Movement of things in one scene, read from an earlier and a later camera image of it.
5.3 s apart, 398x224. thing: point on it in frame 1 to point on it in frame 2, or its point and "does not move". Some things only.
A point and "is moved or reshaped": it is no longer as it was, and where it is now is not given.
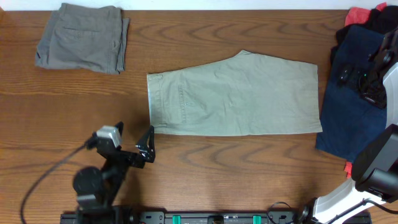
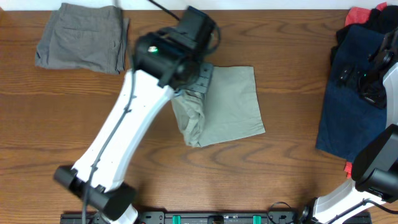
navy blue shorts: (347, 122) does not move
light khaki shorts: (248, 94) is moved or reshaped
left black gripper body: (133, 161) to (200, 78)
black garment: (384, 20) does not move
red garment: (351, 14) does not move
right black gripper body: (367, 84) does not move
